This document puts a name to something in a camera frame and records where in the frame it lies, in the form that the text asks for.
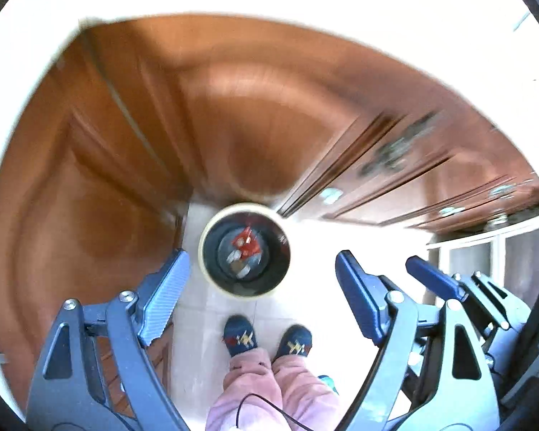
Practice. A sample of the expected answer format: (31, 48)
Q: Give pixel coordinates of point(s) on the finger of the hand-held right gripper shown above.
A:
(498, 292)
(431, 274)

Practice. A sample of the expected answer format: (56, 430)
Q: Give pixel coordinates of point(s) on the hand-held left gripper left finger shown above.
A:
(166, 292)

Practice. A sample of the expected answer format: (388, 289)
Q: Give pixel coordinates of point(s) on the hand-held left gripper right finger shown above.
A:
(355, 287)

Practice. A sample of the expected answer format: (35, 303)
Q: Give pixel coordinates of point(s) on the round cream trash bin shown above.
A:
(274, 271)

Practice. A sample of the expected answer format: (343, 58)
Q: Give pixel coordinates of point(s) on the white framed door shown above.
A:
(498, 238)

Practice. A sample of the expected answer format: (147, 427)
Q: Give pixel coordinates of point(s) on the metal cabinet knob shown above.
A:
(505, 190)
(451, 211)
(330, 195)

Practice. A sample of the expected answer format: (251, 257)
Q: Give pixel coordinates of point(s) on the navy patterned slipper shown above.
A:
(240, 336)
(296, 345)

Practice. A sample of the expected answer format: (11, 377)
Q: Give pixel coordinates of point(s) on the red wrapper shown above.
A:
(248, 246)

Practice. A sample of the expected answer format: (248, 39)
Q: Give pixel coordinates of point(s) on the small teal object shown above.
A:
(328, 382)

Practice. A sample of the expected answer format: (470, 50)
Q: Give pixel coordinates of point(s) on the person's right leg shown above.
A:
(301, 390)

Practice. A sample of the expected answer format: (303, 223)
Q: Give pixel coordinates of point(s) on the person's leg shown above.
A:
(247, 386)
(301, 390)

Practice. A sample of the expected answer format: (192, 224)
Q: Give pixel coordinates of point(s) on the person's left leg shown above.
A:
(247, 386)

